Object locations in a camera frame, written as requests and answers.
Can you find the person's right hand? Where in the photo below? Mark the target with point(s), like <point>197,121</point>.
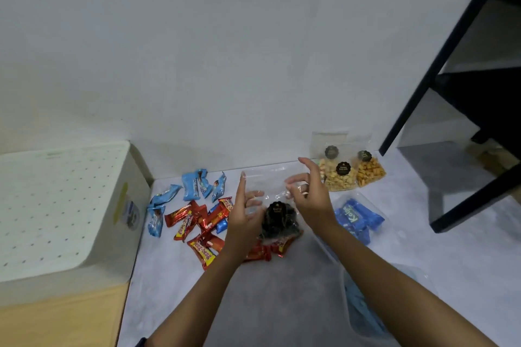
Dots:
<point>313,204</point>

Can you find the person's left hand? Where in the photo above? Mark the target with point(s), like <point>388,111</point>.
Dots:
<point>242,233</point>

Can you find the bag of beige nuts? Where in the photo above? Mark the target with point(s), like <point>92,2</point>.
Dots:
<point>340,180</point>

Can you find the bag of black-white cookies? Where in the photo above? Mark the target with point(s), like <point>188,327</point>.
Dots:
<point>279,220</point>

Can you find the bag of pastel candies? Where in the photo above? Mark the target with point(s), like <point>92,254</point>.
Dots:
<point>323,159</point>

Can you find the pile of red candy bars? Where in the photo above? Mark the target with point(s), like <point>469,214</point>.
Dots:
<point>195,216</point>

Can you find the bag of orange crackers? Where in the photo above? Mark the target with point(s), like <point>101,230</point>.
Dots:
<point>370,172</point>

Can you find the group of light blue packets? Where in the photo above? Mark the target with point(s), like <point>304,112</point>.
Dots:
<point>191,186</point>

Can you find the white storage box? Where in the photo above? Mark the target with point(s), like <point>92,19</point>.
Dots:
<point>110,245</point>

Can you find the white perforated box lid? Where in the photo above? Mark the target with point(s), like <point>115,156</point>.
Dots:
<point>53,204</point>

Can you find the person's left forearm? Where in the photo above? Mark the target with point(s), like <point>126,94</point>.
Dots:
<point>195,302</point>

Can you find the person's right forearm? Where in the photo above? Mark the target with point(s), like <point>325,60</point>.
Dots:
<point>407,294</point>

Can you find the person's navy shirt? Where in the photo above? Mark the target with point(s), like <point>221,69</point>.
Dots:
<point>141,342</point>

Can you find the clear plastic tub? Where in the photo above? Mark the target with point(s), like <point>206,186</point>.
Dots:
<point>384,212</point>
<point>423,277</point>

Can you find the grey marble-look board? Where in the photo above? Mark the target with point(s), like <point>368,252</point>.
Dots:
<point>163,298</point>

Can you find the black side table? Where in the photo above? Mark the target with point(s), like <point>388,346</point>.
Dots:
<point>476,107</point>

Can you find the wooden folding table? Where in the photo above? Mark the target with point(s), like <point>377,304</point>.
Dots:
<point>61,318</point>

